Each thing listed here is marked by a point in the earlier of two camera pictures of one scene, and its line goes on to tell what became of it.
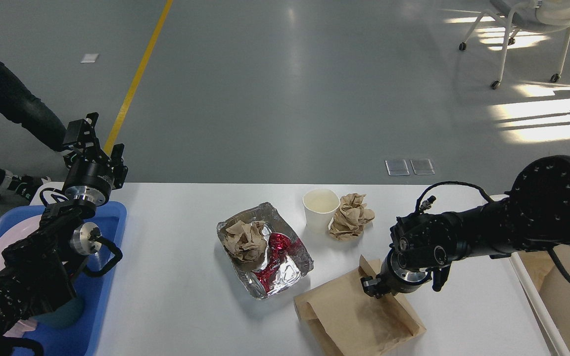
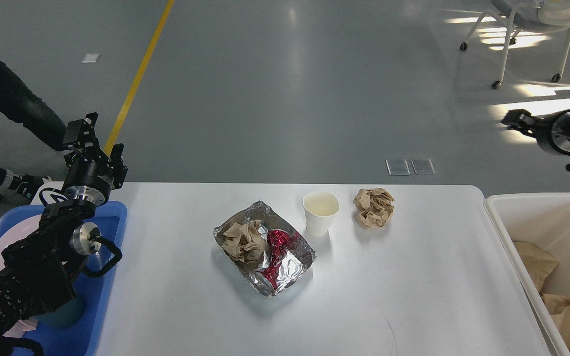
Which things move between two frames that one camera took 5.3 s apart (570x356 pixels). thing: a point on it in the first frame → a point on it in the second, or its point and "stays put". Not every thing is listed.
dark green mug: x=63 y=317 stays put
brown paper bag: x=550 y=283 stays put
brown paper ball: x=353 y=214 → x=375 y=207
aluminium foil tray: x=266 y=254 stays put
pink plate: x=17 y=231 stays put
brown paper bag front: x=340 y=319 → x=564 y=312
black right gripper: x=399 y=276 → x=565 y=133
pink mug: x=22 y=326 stays put
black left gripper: x=88 y=181 stays put
